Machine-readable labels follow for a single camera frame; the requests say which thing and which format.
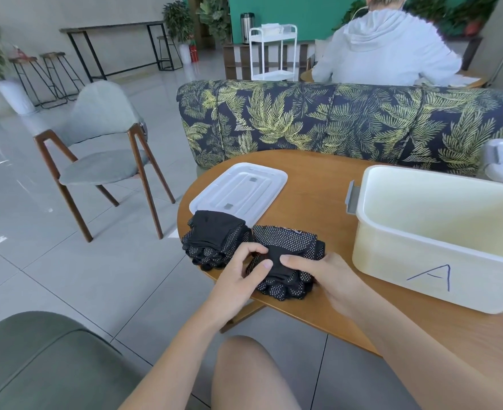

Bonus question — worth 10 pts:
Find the black frame bar table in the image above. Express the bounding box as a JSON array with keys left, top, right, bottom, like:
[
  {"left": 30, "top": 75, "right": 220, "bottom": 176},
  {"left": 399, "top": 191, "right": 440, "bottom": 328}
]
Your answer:
[{"left": 59, "top": 21, "right": 172, "bottom": 83}]

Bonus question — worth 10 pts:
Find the slatted wooden bench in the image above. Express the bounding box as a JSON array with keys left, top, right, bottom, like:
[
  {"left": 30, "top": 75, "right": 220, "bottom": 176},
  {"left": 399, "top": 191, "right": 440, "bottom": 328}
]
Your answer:
[{"left": 222, "top": 40, "right": 317, "bottom": 81}]

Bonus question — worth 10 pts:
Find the black bar stool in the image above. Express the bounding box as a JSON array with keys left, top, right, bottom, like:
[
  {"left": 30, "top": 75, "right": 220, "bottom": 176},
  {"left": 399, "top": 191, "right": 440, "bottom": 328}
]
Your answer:
[
  {"left": 41, "top": 52, "right": 86, "bottom": 103},
  {"left": 156, "top": 36, "right": 184, "bottom": 71},
  {"left": 8, "top": 56, "right": 57, "bottom": 109}
]

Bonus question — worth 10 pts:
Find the person's left hand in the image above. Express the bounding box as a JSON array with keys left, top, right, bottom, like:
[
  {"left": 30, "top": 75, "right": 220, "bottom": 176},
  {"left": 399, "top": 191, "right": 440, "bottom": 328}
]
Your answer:
[{"left": 207, "top": 242, "right": 274, "bottom": 328}]

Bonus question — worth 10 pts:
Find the black dotted sock bundle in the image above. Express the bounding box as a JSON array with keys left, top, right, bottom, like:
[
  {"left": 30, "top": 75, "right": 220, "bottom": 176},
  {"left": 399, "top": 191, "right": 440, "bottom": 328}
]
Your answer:
[
  {"left": 181, "top": 210, "right": 254, "bottom": 271},
  {"left": 245, "top": 225, "right": 327, "bottom": 302}
]

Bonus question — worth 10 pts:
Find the person's left forearm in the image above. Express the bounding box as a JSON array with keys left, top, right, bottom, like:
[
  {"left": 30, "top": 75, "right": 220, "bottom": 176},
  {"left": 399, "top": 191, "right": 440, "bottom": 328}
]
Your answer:
[{"left": 118, "top": 294, "right": 244, "bottom": 410}]

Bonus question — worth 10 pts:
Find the white plastic box lid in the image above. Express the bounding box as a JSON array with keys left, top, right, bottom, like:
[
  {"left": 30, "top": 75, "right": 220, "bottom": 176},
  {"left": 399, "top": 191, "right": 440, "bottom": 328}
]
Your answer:
[{"left": 189, "top": 162, "right": 288, "bottom": 227}]

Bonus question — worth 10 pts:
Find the grey box latch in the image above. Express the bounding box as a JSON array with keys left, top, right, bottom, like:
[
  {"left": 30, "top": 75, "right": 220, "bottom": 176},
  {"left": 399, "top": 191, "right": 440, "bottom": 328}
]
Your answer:
[{"left": 345, "top": 180, "right": 360, "bottom": 216}]

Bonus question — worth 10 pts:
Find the steel thermos jug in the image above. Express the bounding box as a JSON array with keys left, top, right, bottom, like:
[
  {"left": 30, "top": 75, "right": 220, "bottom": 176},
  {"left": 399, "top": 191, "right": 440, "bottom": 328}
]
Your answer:
[{"left": 240, "top": 13, "right": 255, "bottom": 44}]

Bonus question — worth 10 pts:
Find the leaf print sofa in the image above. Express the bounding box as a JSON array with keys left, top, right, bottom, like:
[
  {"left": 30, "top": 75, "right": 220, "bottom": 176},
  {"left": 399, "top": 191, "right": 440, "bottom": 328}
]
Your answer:
[{"left": 176, "top": 79, "right": 503, "bottom": 177}]

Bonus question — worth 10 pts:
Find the grey chair with wooden legs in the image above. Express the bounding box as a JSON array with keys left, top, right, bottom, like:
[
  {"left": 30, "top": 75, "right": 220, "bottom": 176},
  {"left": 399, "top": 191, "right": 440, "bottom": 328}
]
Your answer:
[{"left": 33, "top": 80, "right": 176, "bottom": 243}]

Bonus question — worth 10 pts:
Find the white paper sheet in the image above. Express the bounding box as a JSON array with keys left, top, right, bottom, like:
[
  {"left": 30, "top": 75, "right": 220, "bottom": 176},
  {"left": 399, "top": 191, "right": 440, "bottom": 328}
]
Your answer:
[{"left": 446, "top": 73, "right": 483, "bottom": 87}]

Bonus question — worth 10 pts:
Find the white plastic storage box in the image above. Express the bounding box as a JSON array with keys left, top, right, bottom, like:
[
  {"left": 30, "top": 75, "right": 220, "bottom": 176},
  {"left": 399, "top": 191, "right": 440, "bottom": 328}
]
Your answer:
[{"left": 352, "top": 165, "right": 503, "bottom": 315}]

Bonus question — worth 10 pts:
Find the broad leaf green plant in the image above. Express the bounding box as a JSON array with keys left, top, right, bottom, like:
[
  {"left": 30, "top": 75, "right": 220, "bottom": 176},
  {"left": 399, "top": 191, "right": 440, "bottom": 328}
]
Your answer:
[{"left": 196, "top": 0, "right": 232, "bottom": 44}]

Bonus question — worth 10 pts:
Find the green upholstered chair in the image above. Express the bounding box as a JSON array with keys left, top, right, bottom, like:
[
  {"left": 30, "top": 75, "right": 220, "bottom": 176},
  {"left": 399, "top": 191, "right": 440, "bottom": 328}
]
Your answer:
[{"left": 0, "top": 311, "right": 143, "bottom": 410}]

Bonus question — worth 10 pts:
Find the white trolley cart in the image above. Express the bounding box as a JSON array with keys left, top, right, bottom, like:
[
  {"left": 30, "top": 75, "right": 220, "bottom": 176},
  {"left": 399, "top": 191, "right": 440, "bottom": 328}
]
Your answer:
[{"left": 248, "top": 24, "right": 298, "bottom": 82}]

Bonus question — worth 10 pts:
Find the person's right forearm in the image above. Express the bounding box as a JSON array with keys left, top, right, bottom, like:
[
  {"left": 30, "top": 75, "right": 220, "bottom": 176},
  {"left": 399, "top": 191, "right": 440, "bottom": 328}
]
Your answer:
[{"left": 341, "top": 290, "right": 503, "bottom": 410}]

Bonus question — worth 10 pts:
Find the tall green potted plant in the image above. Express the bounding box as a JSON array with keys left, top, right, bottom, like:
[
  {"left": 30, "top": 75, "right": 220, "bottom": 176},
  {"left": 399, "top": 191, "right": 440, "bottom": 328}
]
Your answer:
[{"left": 162, "top": 1, "right": 195, "bottom": 65}]

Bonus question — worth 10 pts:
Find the person's leg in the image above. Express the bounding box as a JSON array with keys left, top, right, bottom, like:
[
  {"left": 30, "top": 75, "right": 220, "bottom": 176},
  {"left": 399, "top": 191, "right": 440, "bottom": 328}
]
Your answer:
[{"left": 211, "top": 335, "right": 302, "bottom": 410}]

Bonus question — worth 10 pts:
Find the person's right hand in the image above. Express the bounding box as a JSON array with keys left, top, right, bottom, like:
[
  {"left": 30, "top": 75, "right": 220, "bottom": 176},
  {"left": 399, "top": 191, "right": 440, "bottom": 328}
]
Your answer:
[{"left": 280, "top": 252, "right": 372, "bottom": 317}]

